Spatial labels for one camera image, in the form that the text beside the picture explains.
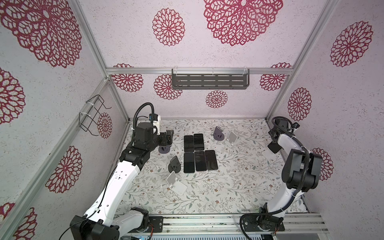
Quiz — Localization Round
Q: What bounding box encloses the phone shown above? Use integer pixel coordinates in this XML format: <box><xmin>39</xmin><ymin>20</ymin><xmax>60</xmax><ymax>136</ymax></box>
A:
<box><xmin>205</xmin><ymin>150</ymin><xmax>219</xmax><ymax>171</ymax></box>
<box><xmin>184</xmin><ymin>152</ymin><xmax>195</xmax><ymax>174</ymax></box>
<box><xmin>194</xmin><ymin>134</ymin><xmax>205</xmax><ymax>151</ymax></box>
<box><xmin>194</xmin><ymin>151</ymin><xmax>207</xmax><ymax>172</ymax></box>
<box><xmin>184</xmin><ymin>135</ymin><xmax>195</xmax><ymax>153</ymax></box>
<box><xmin>268</xmin><ymin>142</ymin><xmax>282</xmax><ymax>154</ymax></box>

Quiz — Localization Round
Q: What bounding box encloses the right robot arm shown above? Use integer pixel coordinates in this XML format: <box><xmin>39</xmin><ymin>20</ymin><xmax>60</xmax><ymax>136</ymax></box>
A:
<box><xmin>266</xmin><ymin>117</ymin><xmax>323</xmax><ymax>218</ymax></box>

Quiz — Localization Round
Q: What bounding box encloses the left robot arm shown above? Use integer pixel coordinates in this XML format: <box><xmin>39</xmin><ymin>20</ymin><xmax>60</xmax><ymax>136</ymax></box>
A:
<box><xmin>69</xmin><ymin>122</ymin><xmax>174</xmax><ymax>240</ymax></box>

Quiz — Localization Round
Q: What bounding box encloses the purple round phone stand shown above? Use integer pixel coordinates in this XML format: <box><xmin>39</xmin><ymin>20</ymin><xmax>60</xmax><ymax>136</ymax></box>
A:
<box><xmin>158</xmin><ymin>145</ymin><xmax>171</xmax><ymax>154</ymax></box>

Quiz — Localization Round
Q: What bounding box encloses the dark grey round stand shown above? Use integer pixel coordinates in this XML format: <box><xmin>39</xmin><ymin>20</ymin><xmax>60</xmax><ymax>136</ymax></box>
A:
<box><xmin>168</xmin><ymin>156</ymin><xmax>181</xmax><ymax>174</ymax></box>

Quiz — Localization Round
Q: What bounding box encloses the white phone stand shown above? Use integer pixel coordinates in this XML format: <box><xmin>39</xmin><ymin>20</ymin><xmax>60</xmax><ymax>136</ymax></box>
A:
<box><xmin>166</xmin><ymin>171</ymin><xmax>188</xmax><ymax>196</ymax></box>

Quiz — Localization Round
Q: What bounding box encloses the rear grey round stand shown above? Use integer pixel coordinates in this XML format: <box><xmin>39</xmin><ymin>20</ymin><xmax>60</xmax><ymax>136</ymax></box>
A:
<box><xmin>213</xmin><ymin>127</ymin><xmax>225</xmax><ymax>142</ymax></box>

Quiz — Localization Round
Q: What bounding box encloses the rear right phone stand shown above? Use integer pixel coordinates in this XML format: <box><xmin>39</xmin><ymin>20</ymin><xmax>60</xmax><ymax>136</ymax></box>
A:
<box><xmin>227</xmin><ymin>132</ymin><xmax>239</xmax><ymax>145</ymax></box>

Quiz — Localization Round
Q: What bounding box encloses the left black cable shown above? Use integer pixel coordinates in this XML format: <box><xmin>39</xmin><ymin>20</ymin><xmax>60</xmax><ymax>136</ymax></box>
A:
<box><xmin>132</xmin><ymin>102</ymin><xmax>155</xmax><ymax>127</ymax></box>

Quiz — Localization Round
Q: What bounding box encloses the grey slotted wall shelf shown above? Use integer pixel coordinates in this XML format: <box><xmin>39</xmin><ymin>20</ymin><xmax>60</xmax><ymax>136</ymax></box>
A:
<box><xmin>171</xmin><ymin>69</ymin><xmax>250</xmax><ymax>90</ymax></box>

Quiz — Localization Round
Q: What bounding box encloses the black wire wall rack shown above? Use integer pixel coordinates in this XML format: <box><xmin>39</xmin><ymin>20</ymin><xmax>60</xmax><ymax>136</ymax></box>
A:
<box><xmin>78</xmin><ymin>95</ymin><xmax>113</xmax><ymax>139</ymax></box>

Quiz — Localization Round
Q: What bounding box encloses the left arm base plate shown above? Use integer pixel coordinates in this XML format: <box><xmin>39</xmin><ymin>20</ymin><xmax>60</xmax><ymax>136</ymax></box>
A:
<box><xmin>130</xmin><ymin>216</ymin><xmax>164</xmax><ymax>234</ymax></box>

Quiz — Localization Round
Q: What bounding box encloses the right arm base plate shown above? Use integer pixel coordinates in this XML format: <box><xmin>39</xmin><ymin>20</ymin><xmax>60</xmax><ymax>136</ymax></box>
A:
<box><xmin>243</xmin><ymin>215</ymin><xmax>285</xmax><ymax>232</ymax></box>

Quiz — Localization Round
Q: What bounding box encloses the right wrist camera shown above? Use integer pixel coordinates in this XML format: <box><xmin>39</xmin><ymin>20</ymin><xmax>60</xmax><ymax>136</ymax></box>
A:
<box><xmin>291</xmin><ymin>122</ymin><xmax>300</xmax><ymax>132</ymax></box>

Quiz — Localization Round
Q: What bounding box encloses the right black corrugated cable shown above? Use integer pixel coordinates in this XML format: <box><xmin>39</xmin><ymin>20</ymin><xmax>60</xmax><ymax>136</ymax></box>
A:
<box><xmin>239</xmin><ymin>116</ymin><xmax>310</xmax><ymax>240</ymax></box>

